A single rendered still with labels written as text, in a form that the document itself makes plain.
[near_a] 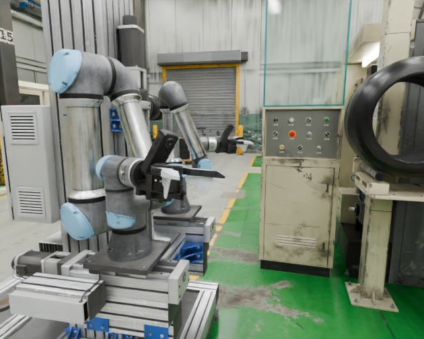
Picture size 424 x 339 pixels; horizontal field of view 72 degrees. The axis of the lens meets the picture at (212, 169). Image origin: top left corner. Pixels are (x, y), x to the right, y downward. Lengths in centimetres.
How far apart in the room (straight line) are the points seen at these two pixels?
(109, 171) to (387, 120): 165
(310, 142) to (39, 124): 170
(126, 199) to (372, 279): 180
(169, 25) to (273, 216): 1009
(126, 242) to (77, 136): 37
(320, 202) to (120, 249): 159
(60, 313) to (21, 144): 65
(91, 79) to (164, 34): 1086
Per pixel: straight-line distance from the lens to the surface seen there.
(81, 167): 91
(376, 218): 211
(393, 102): 203
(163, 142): 67
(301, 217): 230
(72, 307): 107
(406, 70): 166
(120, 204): 80
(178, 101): 143
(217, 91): 1083
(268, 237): 237
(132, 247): 103
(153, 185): 67
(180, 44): 1145
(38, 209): 137
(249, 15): 1120
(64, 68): 88
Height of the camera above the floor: 117
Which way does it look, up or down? 10 degrees down
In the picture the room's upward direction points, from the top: straight up
